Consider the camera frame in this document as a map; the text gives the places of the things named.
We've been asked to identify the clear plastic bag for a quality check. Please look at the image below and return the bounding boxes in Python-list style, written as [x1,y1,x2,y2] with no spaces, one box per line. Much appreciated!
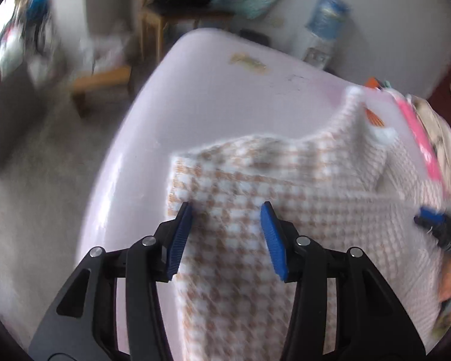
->
[81,38,125,72]

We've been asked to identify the bed with lilac sheet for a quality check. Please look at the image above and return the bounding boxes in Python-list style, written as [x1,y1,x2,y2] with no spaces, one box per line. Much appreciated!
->
[75,28,451,361]

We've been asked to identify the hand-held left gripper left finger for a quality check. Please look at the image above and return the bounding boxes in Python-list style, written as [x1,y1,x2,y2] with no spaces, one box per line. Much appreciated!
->
[29,201,194,361]

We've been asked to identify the pink floral blanket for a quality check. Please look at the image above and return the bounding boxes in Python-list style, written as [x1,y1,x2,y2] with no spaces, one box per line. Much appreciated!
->
[394,96,451,201]

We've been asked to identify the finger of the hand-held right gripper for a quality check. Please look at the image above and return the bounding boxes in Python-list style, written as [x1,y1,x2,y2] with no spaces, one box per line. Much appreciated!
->
[414,207,451,260]

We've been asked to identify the blue water jug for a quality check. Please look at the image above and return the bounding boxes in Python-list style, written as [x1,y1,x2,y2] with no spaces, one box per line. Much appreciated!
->
[306,0,352,42]

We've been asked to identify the white water dispenser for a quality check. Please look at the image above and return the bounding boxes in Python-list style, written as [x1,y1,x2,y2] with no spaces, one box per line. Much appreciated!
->
[293,34,339,71]

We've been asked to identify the brown door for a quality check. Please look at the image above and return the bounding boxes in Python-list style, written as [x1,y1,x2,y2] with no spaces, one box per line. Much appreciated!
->
[425,41,451,110]

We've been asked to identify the fluffy houndstooth sweater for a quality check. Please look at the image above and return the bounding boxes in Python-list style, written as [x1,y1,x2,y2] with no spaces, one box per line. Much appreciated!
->
[167,86,451,361]

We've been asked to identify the wooden chair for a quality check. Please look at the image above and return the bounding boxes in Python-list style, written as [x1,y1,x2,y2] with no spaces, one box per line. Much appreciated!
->
[139,5,235,63]

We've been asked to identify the beige clothes pile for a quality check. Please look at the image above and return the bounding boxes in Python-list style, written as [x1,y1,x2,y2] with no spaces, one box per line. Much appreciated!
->
[408,94,451,198]

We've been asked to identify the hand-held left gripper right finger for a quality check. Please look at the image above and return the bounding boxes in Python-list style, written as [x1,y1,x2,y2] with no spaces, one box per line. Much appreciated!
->
[260,201,425,361]

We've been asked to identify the dark grey board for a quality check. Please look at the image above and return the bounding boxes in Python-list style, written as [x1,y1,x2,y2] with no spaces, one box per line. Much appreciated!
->
[0,64,43,171]

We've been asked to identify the small wooden stool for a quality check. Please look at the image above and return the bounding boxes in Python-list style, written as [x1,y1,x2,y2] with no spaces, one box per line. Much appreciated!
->
[71,66,132,118]

